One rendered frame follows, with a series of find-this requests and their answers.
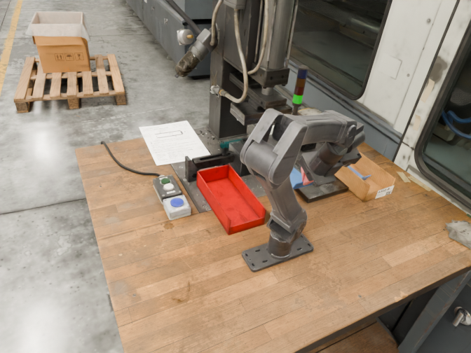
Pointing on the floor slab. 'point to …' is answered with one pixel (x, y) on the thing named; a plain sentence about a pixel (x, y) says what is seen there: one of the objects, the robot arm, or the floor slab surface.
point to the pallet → (23, 101)
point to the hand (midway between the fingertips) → (305, 182)
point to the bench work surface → (311, 281)
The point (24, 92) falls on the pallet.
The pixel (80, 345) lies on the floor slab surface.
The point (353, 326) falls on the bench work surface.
